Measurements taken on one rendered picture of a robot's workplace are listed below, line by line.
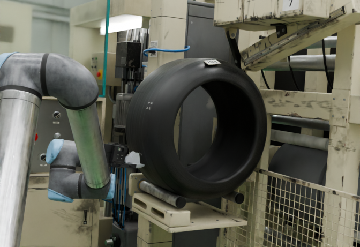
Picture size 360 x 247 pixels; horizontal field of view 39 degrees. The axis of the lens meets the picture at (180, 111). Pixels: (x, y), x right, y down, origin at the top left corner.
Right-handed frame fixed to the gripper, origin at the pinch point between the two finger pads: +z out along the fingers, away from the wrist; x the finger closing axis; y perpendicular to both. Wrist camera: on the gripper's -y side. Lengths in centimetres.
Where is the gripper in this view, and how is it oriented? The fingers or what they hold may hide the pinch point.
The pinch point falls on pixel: (141, 166)
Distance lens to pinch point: 200.7
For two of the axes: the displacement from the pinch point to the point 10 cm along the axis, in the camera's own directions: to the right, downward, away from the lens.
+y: 1.7, -9.9, 0.1
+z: 8.6, 1.5, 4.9
